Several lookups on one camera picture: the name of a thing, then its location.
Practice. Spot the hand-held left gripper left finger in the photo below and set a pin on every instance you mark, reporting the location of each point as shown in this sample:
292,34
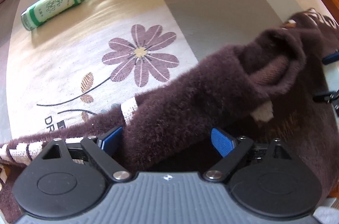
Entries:
111,140

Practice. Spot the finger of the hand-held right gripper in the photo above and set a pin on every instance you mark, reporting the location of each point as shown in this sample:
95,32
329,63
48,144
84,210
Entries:
332,57
328,97

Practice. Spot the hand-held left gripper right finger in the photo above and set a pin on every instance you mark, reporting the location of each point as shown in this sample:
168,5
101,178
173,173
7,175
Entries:
221,142

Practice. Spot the fuzzy brown sweater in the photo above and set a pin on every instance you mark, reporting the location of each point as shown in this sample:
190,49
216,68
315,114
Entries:
198,97

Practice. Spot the person's grey trousers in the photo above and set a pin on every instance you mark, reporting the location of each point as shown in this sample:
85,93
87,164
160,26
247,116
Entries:
328,216

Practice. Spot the green glass bottle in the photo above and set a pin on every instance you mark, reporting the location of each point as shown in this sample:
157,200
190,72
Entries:
53,5

